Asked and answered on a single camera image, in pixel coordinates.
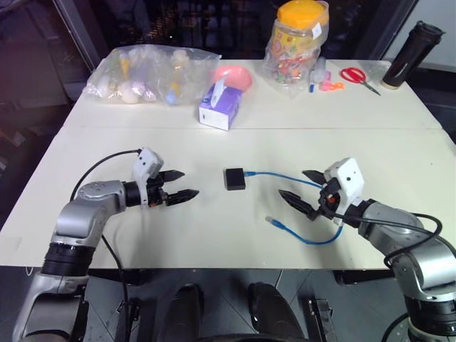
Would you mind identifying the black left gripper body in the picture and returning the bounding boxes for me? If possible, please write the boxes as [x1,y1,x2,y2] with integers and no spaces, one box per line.
[145,172,170,209]

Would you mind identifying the pink and orange small toy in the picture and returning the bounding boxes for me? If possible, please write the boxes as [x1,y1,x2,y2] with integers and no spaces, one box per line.
[318,79,347,93]

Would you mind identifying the blue Ethernet cable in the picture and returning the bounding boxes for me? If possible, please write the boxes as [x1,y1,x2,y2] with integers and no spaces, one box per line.
[244,170,346,247]

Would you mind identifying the dark rounded shape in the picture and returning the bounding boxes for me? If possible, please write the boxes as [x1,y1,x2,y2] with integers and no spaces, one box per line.
[164,282,215,342]
[247,281,304,342]

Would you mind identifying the black tumbler bottle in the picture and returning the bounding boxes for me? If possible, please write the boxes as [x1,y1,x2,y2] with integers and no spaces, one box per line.
[381,20,447,90]

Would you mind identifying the black table frame bracket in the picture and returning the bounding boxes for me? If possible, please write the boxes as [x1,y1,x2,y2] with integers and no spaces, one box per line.
[116,298,142,342]
[307,298,335,342]

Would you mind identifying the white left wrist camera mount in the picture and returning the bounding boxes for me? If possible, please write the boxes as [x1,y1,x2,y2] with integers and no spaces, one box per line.
[132,146,166,208]

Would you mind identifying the small black box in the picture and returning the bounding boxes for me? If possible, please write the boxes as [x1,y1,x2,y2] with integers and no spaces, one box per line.
[224,167,248,192]

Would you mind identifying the purple tissue box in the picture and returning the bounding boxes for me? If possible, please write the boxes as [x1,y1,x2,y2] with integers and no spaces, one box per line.
[197,79,245,132]

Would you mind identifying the clear bag of toys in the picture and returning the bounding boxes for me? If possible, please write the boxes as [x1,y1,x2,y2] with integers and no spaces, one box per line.
[83,45,222,107]

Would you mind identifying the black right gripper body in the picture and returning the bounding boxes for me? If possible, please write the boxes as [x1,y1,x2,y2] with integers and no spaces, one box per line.
[309,177,342,222]

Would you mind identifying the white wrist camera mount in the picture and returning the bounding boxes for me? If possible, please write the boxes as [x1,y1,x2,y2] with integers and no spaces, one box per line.
[132,146,166,208]
[322,156,366,226]

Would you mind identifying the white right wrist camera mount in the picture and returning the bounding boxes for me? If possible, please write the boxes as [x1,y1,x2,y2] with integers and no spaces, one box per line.
[322,156,366,226]

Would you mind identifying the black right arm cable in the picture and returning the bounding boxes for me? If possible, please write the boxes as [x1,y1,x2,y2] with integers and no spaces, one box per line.
[333,208,445,268]

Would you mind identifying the red handled scissors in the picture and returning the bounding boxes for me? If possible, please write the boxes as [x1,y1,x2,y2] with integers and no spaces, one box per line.
[339,66,383,97]

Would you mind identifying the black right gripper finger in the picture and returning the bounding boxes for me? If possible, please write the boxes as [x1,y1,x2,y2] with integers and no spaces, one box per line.
[301,170,328,187]
[278,189,321,216]

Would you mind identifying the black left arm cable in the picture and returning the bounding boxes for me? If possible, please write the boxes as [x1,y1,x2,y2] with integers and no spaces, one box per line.
[70,148,130,342]

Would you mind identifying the pink plastic bowl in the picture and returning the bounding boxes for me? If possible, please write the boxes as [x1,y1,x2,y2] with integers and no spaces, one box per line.
[209,64,255,95]

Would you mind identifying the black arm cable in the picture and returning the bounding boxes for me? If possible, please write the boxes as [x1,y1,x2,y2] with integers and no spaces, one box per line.
[333,208,445,268]
[70,148,130,342]

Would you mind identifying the candy jar with yellow lid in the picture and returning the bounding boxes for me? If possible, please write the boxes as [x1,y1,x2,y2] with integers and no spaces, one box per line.
[271,1,329,86]

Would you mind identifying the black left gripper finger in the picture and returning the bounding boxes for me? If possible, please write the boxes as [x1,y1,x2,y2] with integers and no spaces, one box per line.
[165,189,200,207]
[158,170,187,182]

